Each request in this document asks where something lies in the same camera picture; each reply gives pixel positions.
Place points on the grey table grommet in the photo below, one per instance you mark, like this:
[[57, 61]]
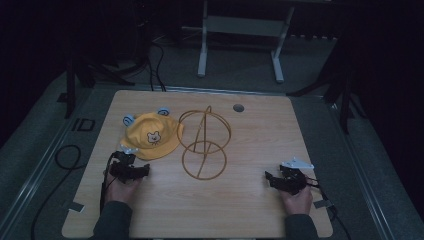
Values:
[[238, 108]]

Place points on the yellow bear print bucket hat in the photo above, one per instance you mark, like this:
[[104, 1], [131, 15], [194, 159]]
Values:
[[156, 130]]

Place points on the person's right hand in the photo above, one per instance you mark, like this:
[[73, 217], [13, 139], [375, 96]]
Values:
[[298, 201]]

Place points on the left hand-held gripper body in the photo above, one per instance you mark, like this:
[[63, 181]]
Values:
[[122, 166]]

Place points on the black metal stand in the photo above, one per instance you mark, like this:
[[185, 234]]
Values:
[[345, 100], [71, 83]]

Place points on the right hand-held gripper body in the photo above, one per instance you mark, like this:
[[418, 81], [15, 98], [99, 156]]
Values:
[[295, 178]]

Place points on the grey tape piece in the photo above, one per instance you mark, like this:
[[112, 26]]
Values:
[[76, 207], [322, 204]]

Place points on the person's left hand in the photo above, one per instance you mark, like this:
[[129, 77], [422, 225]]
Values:
[[121, 191]]

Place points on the white metal table frame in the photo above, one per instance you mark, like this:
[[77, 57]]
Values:
[[245, 25]]

